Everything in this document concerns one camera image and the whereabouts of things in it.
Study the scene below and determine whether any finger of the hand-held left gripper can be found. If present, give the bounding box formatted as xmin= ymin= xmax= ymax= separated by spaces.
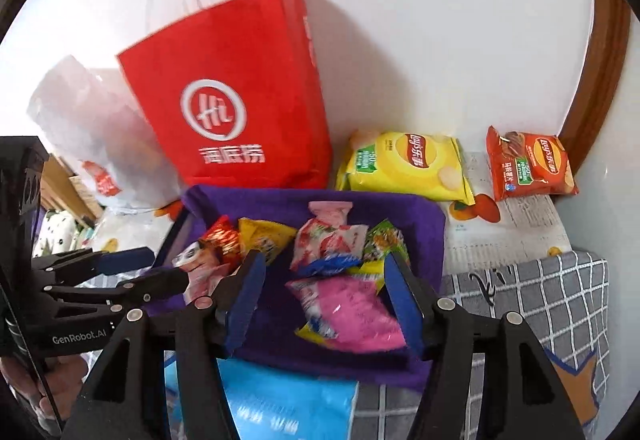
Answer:
xmin=32 ymin=247 xmax=155 ymax=282
xmin=45 ymin=267 xmax=191 ymax=314

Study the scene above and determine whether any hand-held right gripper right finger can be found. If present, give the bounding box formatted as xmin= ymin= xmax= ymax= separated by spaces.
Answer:
xmin=381 ymin=251 xmax=583 ymax=440

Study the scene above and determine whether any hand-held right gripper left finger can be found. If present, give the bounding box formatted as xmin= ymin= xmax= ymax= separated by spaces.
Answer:
xmin=60 ymin=250 xmax=268 ymax=440

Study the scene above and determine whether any pink white long snack packet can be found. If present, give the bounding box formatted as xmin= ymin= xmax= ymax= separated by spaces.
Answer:
xmin=171 ymin=240 xmax=236 ymax=306

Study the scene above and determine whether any large pink snack packet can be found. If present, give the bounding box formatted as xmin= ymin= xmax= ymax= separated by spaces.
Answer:
xmin=286 ymin=262 xmax=407 ymax=355

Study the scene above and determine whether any green snack packet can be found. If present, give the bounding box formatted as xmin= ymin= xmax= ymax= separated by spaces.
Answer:
xmin=362 ymin=219 xmax=411 ymax=271

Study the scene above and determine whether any red snack packet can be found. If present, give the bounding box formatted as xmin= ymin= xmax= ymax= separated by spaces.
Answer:
xmin=200 ymin=216 xmax=243 ymax=266

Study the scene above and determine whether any yellow snack packet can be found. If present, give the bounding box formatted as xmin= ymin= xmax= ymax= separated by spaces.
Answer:
xmin=237 ymin=217 xmax=297 ymax=267

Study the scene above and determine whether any blue candy wrapper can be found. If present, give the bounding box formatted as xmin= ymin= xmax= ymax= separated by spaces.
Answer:
xmin=299 ymin=256 xmax=363 ymax=277

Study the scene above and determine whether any strawberry print snack packet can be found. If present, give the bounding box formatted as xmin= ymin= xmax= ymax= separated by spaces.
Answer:
xmin=289 ymin=219 xmax=370 ymax=277

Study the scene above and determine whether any purple tray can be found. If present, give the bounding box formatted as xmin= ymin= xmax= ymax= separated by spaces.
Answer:
xmin=150 ymin=184 xmax=447 ymax=391

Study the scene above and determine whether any pink candy packet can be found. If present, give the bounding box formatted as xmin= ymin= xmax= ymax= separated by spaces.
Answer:
xmin=307 ymin=201 xmax=354 ymax=227

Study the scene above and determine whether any person's left hand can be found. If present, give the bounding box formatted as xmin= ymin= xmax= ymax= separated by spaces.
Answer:
xmin=0 ymin=355 xmax=88 ymax=430

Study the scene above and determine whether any white floral pillow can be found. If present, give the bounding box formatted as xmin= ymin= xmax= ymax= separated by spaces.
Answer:
xmin=32 ymin=210 xmax=76 ymax=261

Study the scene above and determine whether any wooden headboard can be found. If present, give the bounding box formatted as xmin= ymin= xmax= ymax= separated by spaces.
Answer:
xmin=40 ymin=155 xmax=101 ymax=227

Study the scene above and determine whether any white plastic shopping bag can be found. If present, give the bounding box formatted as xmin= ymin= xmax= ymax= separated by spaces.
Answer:
xmin=26 ymin=55 xmax=182 ymax=215

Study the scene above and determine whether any blue tissue pack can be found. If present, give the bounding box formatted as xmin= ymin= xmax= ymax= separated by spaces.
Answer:
xmin=165 ymin=355 xmax=360 ymax=440

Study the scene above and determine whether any newspaper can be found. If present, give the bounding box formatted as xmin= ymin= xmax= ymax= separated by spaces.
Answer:
xmin=95 ymin=152 xmax=573 ymax=276

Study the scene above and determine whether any yellow chip bag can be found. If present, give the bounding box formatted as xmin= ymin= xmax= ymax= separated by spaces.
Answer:
xmin=334 ymin=130 xmax=476 ymax=206

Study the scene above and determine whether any grey checkered blanket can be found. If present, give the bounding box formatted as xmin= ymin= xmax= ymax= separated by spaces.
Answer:
xmin=350 ymin=250 xmax=611 ymax=440

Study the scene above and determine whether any orange chip bag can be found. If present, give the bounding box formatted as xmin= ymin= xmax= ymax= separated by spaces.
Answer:
xmin=486 ymin=125 xmax=580 ymax=202

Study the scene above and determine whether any red paper bag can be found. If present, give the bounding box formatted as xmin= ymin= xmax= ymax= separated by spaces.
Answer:
xmin=116 ymin=0 xmax=335 ymax=191

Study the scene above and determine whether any brown wooden door frame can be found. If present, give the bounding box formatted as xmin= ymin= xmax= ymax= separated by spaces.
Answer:
xmin=557 ymin=0 xmax=631 ymax=161

